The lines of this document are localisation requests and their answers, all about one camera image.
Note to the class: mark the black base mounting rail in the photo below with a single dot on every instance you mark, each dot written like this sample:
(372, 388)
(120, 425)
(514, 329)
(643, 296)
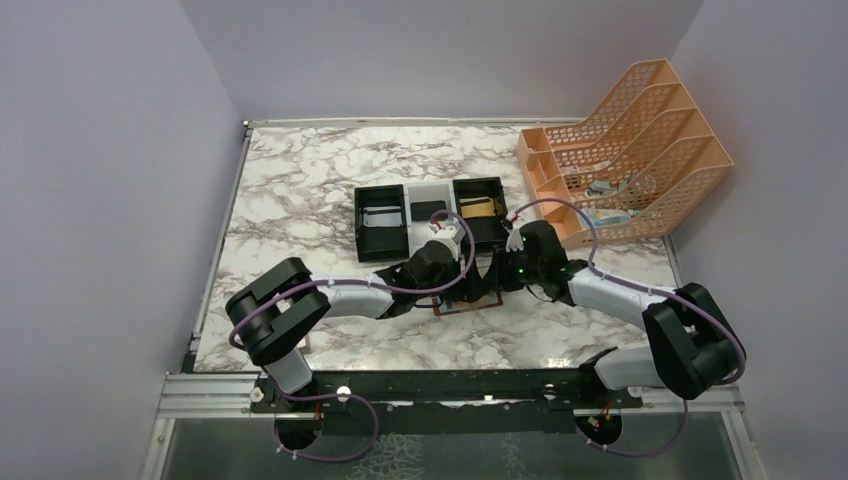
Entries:
(252, 394)

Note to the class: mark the black and white card tray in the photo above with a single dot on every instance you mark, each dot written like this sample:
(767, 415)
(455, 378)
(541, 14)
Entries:
(392, 221)

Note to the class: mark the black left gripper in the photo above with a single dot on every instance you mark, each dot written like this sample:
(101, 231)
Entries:
(472, 287)

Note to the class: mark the black card in tray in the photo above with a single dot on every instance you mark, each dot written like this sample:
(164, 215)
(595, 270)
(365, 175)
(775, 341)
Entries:
(423, 211)

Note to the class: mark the orange plastic file organizer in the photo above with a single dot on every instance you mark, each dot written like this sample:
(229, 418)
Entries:
(646, 151)

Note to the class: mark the gold card in tray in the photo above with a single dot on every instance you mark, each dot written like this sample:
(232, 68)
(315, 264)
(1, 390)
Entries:
(478, 208)

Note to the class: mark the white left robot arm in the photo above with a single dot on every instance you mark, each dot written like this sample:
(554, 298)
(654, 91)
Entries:
(275, 312)

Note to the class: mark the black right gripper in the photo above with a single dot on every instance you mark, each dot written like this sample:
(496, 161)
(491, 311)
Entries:
(499, 275)

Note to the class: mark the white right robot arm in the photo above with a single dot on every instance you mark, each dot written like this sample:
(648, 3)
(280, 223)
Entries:
(691, 347)

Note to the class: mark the brown leather card holder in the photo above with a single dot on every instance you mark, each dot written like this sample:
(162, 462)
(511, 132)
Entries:
(445, 305)

